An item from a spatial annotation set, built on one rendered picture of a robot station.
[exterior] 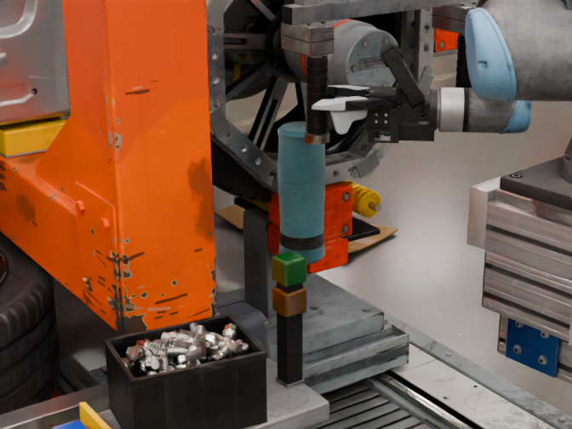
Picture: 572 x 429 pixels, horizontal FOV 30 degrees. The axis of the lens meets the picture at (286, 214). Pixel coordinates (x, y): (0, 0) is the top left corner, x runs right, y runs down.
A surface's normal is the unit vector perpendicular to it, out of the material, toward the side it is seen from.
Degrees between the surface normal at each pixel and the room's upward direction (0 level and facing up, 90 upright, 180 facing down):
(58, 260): 90
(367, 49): 90
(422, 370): 0
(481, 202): 90
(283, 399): 0
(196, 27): 90
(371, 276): 0
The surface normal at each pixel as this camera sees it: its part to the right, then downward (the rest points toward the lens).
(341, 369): 0.55, 0.29
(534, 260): -0.75, 0.23
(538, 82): -0.09, 0.67
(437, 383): 0.00, -0.94
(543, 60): -0.11, 0.21
